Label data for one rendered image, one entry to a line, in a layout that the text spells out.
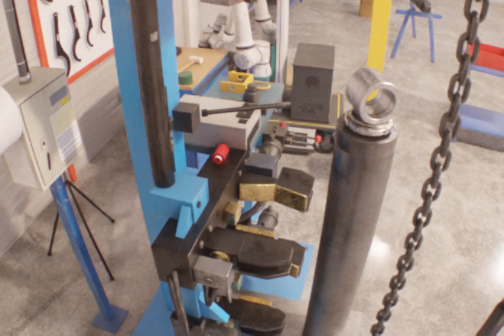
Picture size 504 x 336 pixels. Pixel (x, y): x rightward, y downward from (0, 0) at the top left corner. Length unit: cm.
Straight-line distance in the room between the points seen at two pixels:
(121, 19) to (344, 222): 105
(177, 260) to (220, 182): 42
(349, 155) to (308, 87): 219
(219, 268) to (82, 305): 146
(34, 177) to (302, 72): 240
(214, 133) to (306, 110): 177
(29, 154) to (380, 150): 124
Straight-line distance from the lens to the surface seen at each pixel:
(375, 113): 136
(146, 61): 132
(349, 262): 168
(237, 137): 190
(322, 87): 350
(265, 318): 194
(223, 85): 246
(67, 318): 277
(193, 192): 154
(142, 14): 127
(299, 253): 220
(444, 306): 285
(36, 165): 166
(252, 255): 155
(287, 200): 186
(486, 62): 419
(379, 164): 137
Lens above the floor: 216
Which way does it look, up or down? 34 degrees down
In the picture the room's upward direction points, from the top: straight up
